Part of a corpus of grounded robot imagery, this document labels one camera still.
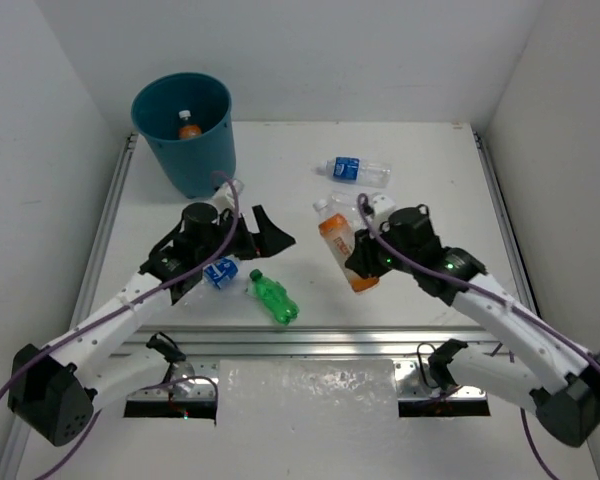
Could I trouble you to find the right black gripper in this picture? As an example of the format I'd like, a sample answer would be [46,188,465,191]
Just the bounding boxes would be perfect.
[347,219,417,278]

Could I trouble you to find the green plastic bottle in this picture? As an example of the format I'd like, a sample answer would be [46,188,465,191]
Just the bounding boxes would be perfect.
[247,269,300,325]

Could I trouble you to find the blue label bottle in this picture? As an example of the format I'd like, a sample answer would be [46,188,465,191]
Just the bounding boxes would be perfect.
[314,156,391,189]
[202,255,240,290]

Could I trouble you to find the orange bottle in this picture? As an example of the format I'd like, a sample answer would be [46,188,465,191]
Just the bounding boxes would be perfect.
[313,199,379,294]
[178,110,202,140]

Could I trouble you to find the clear crushed bottle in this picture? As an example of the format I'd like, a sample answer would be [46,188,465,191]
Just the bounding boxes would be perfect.
[327,191,374,224]

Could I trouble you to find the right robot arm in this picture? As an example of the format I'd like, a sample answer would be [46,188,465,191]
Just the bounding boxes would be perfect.
[346,194,600,447]

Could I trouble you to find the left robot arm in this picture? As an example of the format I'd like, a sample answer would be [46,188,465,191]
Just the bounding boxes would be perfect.
[8,202,296,447]

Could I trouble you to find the teal plastic bin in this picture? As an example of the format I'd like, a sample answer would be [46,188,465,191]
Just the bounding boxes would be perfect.
[131,72,236,198]

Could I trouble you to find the white front panel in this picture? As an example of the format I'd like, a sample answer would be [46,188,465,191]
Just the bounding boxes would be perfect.
[213,360,399,479]

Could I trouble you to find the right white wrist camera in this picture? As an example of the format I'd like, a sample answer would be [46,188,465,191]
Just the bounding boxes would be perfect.
[368,192,396,218]

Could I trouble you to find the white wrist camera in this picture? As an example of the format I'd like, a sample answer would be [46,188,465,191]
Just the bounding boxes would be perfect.
[209,179,244,213]
[368,192,396,218]

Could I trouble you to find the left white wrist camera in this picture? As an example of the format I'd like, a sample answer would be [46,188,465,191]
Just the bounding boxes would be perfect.
[209,179,244,213]

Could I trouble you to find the aluminium front rail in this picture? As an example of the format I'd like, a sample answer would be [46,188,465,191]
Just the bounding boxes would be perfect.
[94,327,531,401]

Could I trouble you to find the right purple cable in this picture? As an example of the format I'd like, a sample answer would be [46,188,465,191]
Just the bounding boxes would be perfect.
[356,192,600,480]

